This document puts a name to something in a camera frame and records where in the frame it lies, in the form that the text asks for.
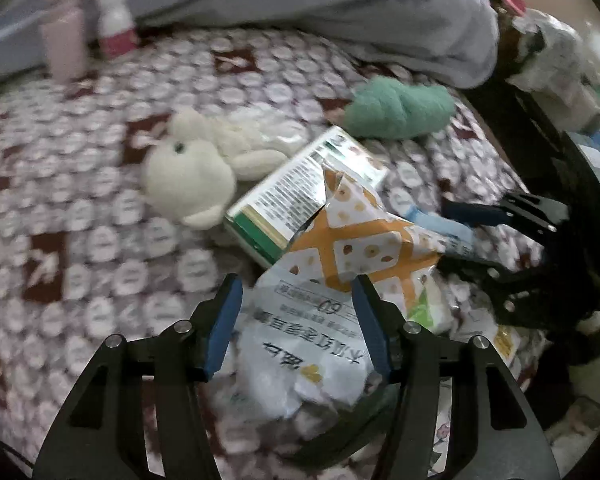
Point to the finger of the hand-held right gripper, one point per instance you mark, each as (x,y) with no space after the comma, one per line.
(530,295)
(472,214)

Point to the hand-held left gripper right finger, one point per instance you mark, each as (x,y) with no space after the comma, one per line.
(372,325)

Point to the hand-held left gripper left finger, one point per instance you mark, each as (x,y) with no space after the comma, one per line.
(222,325)

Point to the light blue wrapper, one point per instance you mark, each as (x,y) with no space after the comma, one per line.
(450,232)

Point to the orange and white snack bag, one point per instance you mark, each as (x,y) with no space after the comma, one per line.
(330,240)

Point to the green and white carton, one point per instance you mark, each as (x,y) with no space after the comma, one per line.
(280,185)

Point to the white and yellow packet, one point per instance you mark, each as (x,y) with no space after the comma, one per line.
(485,325)

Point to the green and white packet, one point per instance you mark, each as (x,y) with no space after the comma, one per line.
(430,305)

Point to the green plush toy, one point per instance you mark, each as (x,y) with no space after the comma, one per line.
(400,110)

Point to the white plush toy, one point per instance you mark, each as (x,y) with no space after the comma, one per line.
(185,175)

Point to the white plastic bag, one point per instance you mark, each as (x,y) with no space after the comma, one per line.
(555,60)

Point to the printed blanket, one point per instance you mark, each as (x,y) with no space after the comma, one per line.
(80,210)

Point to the white bottle with pink label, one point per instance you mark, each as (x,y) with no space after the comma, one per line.
(115,20)

